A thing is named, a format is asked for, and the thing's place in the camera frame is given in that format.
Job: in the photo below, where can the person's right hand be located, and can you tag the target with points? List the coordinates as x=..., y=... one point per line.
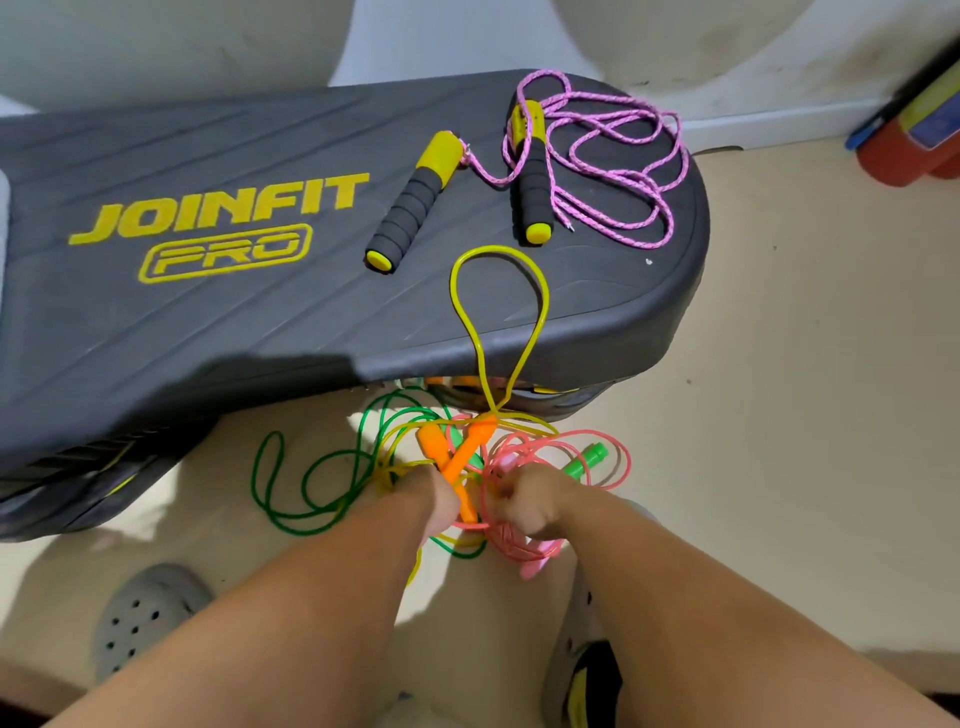
x=537, y=503

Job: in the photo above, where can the person's left hand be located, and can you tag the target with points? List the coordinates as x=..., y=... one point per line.
x=428, y=498

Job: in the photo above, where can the person's left forearm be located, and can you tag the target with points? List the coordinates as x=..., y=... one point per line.
x=270, y=630

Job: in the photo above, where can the person's right forearm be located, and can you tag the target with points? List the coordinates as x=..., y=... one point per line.
x=735, y=630

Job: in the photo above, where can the person's left grey shoe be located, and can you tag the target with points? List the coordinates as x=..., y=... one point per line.
x=147, y=615

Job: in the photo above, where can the black aerobic step platform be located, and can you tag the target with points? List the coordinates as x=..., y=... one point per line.
x=225, y=330

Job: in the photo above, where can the red fire extinguisher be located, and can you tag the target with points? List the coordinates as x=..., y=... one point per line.
x=915, y=128

